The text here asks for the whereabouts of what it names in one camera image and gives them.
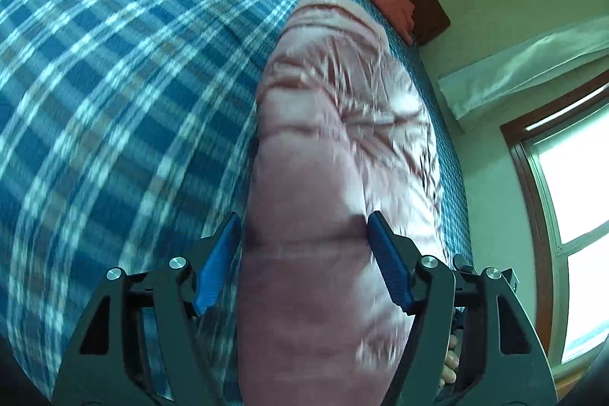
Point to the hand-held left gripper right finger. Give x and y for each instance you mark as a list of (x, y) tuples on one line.
[(390, 263)]

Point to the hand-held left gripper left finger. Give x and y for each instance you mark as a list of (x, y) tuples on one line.
[(216, 273)]

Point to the pink quilted puffer jacket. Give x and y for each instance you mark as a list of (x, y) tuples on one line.
[(323, 196)]

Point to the person's right hand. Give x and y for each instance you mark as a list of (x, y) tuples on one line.
[(449, 359)]

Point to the bed with blue plaid sheet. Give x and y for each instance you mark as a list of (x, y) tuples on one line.
[(119, 78)]

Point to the white curtain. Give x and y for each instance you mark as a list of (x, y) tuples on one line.
[(523, 63)]

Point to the window with brown wooden frame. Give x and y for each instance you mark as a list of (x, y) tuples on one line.
[(571, 206)]

